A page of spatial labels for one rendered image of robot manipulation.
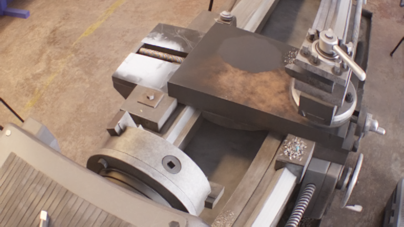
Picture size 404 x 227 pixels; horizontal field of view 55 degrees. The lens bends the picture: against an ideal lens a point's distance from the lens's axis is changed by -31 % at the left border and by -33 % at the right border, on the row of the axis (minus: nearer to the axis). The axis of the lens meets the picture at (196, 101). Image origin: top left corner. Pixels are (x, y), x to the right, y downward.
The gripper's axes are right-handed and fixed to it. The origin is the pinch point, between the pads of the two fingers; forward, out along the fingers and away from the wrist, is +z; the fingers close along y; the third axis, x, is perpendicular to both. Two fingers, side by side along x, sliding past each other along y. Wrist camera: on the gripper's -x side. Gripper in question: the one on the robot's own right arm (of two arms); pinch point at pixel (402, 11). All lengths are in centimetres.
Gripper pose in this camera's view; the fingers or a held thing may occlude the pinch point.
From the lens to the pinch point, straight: 158.4
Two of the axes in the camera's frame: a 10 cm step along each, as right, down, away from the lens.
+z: -4.5, 5.3, 7.2
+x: 8.4, 5.2, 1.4
